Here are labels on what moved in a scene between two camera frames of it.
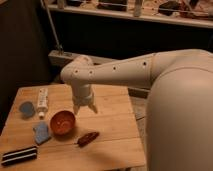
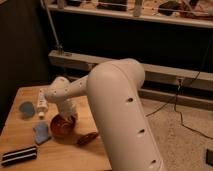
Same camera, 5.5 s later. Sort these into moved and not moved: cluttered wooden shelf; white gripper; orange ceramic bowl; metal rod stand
Moved: white gripper
Not moved: orange ceramic bowl; metal rod stand; cluttered wooden shelf
